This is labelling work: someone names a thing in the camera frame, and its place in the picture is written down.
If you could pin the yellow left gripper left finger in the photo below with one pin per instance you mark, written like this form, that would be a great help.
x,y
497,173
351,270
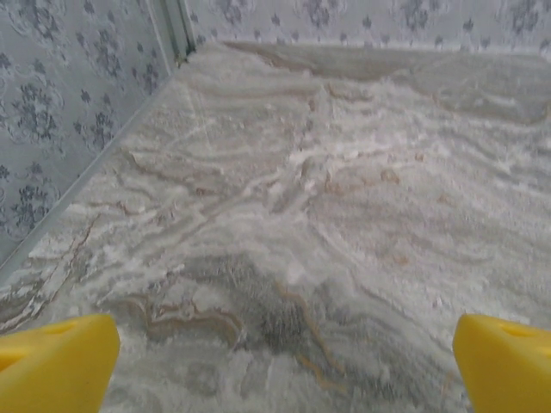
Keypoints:
x,y
51,370

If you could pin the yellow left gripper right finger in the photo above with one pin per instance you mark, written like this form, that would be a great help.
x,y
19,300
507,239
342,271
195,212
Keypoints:
x,y
508,370

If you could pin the aluminium frame post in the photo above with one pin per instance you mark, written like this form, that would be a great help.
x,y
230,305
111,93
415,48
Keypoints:
x,y
176,30

